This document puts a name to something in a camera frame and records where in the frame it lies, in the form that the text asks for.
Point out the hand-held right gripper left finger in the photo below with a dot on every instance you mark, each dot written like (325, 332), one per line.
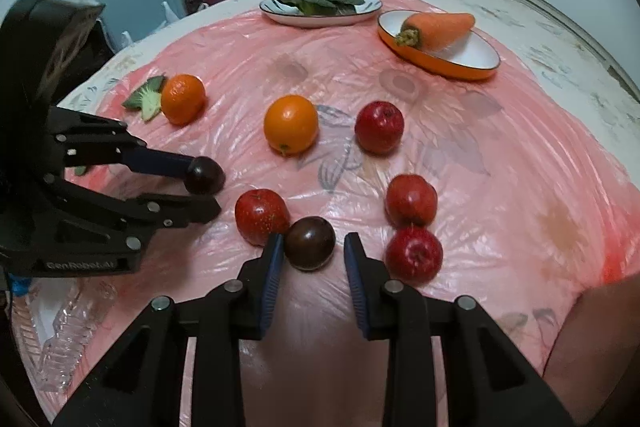
(272, 279)

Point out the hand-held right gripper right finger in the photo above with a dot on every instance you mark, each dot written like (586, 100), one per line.
(354, 282)

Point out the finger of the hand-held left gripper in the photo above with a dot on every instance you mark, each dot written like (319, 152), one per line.
(155, 162)
(185, 209)

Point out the dark purple plum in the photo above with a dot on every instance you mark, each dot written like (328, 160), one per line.
(310, 243)
(205, 177)

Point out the red apple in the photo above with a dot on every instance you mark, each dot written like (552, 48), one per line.
(379, 127)
(413, 254)
(411, 199)
(261, 216)

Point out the smooth orange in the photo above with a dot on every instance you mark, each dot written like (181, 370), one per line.
(290, 124)

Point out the green leaf cluster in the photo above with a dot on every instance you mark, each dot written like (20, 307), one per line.
(145, 99)

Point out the mandarin orange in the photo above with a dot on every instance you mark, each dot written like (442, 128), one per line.
(182, 99)

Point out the small green leaf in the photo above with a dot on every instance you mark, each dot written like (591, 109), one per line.
(80, 170)

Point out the clear plastic bottle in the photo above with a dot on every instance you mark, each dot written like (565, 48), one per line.
(65, 332)

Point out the pink plastic sheet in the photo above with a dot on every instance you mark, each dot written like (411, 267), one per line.
(500, 157)

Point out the white plate with dark rim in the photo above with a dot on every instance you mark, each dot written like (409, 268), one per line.
(320, 21)

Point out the orange oval dish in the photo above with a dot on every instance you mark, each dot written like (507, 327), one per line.
(465, 52)

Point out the carrot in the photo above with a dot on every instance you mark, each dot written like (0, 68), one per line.
(440, 29)

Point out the floral bed sheet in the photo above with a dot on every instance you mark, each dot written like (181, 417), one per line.
(575, 37)

